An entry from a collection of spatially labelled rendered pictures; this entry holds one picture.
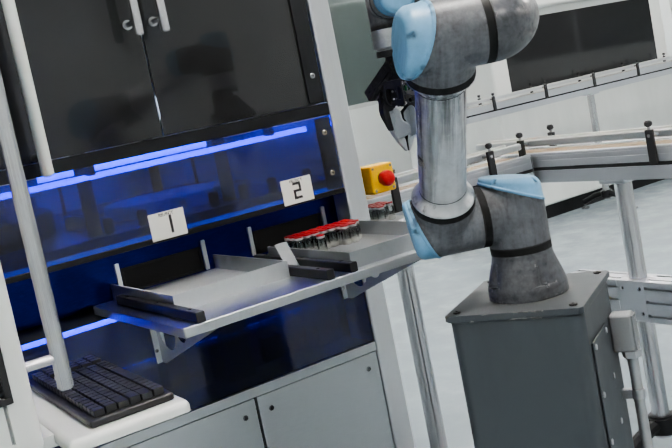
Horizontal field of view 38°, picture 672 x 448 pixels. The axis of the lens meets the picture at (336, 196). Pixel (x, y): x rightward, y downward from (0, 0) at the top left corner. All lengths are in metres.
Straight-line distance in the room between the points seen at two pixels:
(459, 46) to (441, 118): 0.15
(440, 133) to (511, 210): 0.25
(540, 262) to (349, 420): 0.81
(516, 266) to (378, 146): 6.34
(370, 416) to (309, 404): 0.19
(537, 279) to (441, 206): 0.23
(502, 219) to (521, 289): 0.13
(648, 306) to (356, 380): 0.88
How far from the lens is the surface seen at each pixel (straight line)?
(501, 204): 1.79
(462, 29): 1.50
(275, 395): 2.31
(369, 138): 8.07
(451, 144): 1.63
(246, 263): 2.14
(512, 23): 1.52
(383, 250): 1.98
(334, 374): 2.39
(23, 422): 1.51
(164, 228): 2.15
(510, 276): 1.81
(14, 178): 1.48
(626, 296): 2.87
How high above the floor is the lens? 1.25
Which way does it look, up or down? 6 degrees down
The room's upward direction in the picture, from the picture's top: 11 degrees counter-clockwise
